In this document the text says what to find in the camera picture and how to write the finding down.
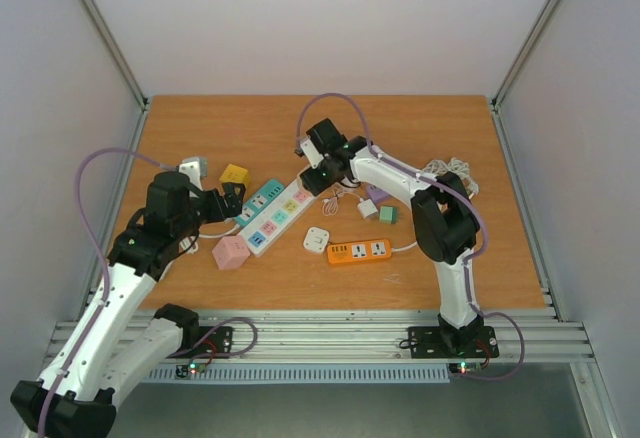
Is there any long white power strip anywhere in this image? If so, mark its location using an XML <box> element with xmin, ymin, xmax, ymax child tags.
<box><xmin>238</xmin><ymin>180</ymin><xmax>316</xmax><ymax>257</ymax></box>

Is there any pink cube socket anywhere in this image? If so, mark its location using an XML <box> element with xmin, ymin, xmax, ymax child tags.
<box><xmin>212</xmin><ymin>236</ymin><xmax>250</xmax><ymax>270</ymax></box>

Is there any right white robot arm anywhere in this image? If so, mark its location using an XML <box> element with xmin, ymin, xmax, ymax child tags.
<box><xmin>296</xmin><ymin>119</ymin><xmax>484</xmax><ymax>356</ymax></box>

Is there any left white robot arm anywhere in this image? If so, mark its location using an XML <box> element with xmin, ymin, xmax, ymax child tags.
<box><xmin>10</xmin><ymin>171</ymin><xmax>245</xmax><ymax>437</ymax></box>

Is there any yellow cube adapter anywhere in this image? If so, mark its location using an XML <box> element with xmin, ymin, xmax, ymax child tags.
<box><xmin>219</xmin><ymin>164</ymin><xmax>251</xmax><ymax>189</ymax></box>

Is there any teal power strip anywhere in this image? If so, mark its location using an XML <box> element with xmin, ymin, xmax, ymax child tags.
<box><xmin>235</xmin><ymin>179</ymin><xmax>285</xmax><ymax>227</ymax></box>

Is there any white usb charger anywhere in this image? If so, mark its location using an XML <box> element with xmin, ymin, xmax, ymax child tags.
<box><xmin>357</xmin><ymin>199</ymin><xmax>379</xmax><ymax>220</ymax></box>

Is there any purple power strip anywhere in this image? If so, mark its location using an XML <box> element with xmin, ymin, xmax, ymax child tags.
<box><xmin>366</xmin><ymin>184</ymin><xmax>390</xmax><ymax>204</ymax></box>

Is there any green small adapter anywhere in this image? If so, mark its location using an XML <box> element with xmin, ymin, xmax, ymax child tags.
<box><xmin>379</xmin><ymin>205</ymin><xmax>398</xmax><ymax>224</ymax></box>

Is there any orange power strip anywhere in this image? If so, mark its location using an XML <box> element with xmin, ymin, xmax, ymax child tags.
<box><xmin>326</xmin><ymin>239</ymin><xmax>392</xmax><ymax>265</ymax></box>

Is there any white earphone cable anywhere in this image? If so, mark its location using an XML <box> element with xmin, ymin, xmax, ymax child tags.
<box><xmin>322</xmin><ymin>182</ymin><xmax>369</xmax><ymax>218</ymax></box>

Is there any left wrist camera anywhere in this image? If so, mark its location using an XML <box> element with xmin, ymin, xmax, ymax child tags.
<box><xmin>177</xmin><ymin>156</ymin><xmax>208</xmax><ymax>190</ymax></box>

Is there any white round switch socket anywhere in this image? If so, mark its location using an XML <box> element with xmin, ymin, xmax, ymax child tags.
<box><xmin>303</xmin><ymin>226</ymin><xmax>330</xmax><ymax>254</ymax></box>

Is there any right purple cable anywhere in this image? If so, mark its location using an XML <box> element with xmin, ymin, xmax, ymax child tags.
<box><xmin>297</xmin><ymin>91</ymin><xmax>527</xmax><ymax>384</ymax></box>

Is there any purple cable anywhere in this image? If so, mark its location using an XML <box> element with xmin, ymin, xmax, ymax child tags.
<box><xmin>37</xmin><ymin>148</ymin><xmax>181</xmax><ymax>438</ymax></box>
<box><xmin>297</xmin><ymin>91</ymin><xmax>527</xmax><ymax>384</ymax></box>

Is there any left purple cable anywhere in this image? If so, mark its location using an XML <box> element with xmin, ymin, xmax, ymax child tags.
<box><xmin>37</xmin><ymin>148</ymin><xmax>181</xmax><ymax>438</ymax></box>

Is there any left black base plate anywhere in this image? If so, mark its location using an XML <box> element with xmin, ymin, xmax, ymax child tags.
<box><xmin>170</xmin><ymin>326</ymin><xmax>234</xmax><ymax>359</ymax></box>

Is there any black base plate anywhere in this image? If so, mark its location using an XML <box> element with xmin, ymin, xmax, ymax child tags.
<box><xmin>398</xmin><ymin>326</ymin><xmax>500</xmax><ymax>359</ymax></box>
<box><xmin>170</xmin><ymin>326</ymin><xmax>234</xmax><ymax>359</ymax></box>

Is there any white coiled power cord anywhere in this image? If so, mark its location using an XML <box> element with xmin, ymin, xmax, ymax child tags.
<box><xmin>389</xmin><ymin>156</ymin><xmax>481</xmax><ymax>254</ymax></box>

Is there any grey slotted cable duct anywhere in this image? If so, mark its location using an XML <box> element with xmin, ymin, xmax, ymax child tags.
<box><xmin>143</xmin><ymin>363</ymin><xmax>450</xmax><ymax>386</ymax></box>

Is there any aluminium rail frame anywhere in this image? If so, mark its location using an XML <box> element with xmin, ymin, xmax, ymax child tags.
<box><xmin>44</xmin><ymin>97</ymin><xmax>621</xmax><ymax>438</ymax></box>

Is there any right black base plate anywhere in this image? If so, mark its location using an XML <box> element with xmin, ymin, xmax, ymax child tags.
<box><xmin>398</xmin><ymin>326</ymin><xmax>500</xmax><ymax>359</ymax></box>

